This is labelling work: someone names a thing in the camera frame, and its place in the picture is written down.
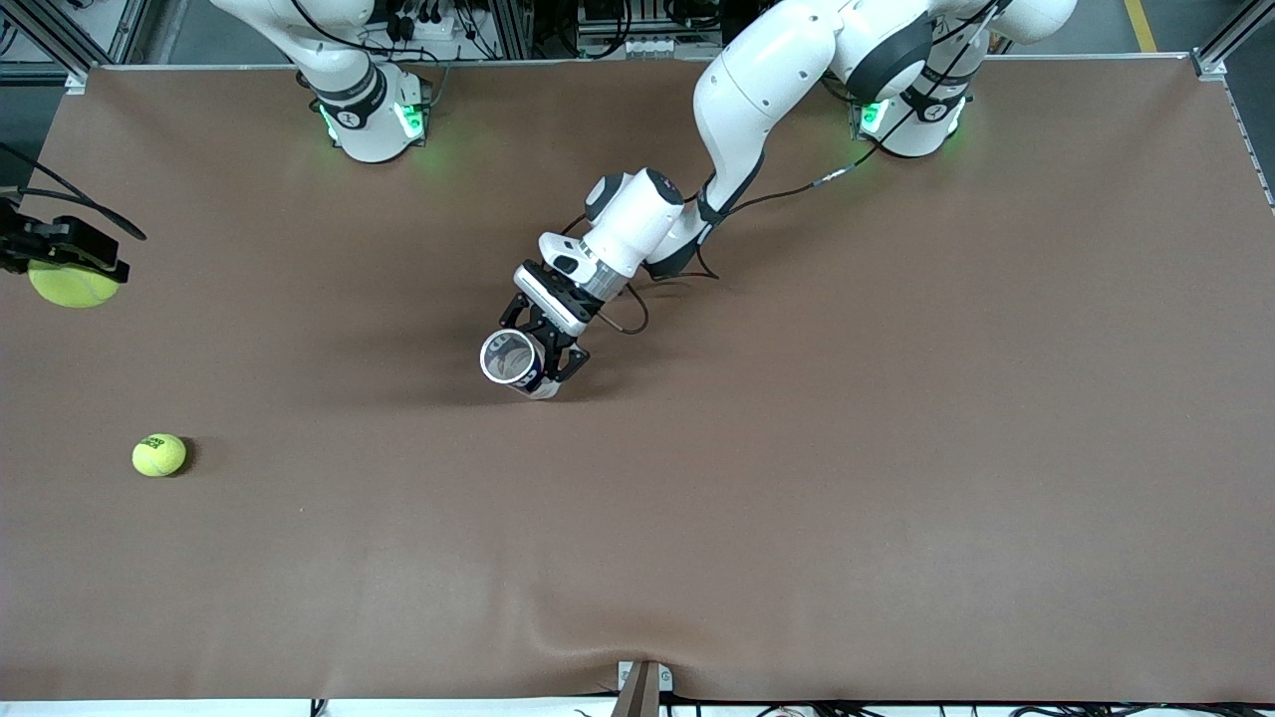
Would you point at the white terminal block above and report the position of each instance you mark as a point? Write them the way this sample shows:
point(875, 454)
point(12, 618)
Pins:
point(667, 47)

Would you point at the yellow tennis ball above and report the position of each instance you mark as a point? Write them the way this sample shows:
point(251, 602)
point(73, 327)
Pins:
point(159, 455)
point(75, 289)

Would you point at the white tennis ball can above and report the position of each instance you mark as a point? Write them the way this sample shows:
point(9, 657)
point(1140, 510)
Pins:
point(513, 360)

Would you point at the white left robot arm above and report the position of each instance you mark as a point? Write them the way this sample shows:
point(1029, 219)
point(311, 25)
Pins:
point(757, 100)

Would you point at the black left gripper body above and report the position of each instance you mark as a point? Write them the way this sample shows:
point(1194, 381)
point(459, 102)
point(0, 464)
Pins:
point(550, 321)

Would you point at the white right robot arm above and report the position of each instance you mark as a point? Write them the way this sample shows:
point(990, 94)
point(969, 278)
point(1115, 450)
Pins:
point(349, 90)

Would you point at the aluminium frame corner post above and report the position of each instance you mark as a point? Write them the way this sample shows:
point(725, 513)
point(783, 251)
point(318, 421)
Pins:
point(1210, 65)
point(78, 82)

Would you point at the brown table mat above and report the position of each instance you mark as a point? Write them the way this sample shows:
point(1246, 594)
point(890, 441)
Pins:
point(697, 498)

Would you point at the metal table edge bracket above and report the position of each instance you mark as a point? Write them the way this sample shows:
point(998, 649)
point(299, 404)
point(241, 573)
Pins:
point(642, 687)

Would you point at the white power strip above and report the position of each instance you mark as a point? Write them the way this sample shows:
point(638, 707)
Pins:
point(428, 25)

